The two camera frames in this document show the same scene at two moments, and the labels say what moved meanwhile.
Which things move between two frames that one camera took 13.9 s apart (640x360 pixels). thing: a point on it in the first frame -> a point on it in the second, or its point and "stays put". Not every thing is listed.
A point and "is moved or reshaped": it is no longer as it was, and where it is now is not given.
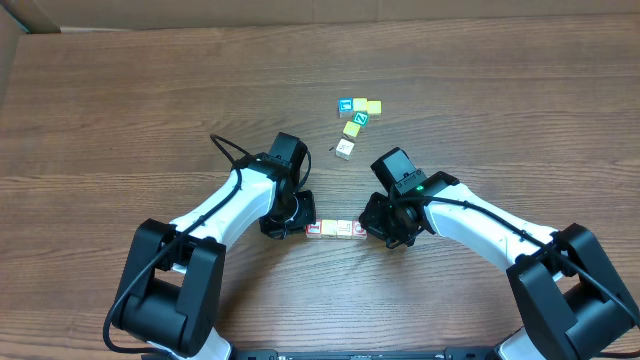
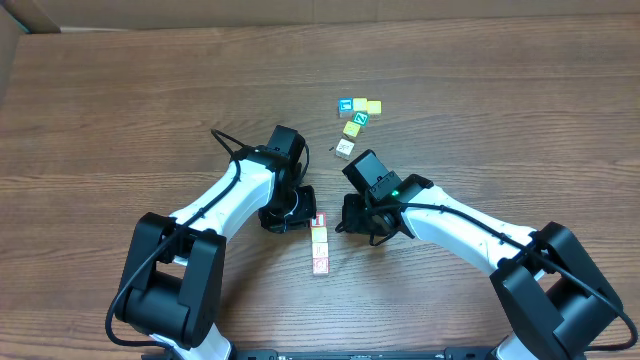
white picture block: (344, 148) stays put
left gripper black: (306, 214) stays put
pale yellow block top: (360, 103) stays put
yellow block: (329, 226) -> (319, 234)
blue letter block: (345, 104) stays put
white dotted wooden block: (344, 227) is moved or reshaped
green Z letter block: (361, 118) stays put
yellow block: (374, 106) stays put
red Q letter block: (358, 232) is moved or reshaped
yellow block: (351, 129) stays put
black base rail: (450, 353) stays put
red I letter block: (314, 230) is moved or reshaped
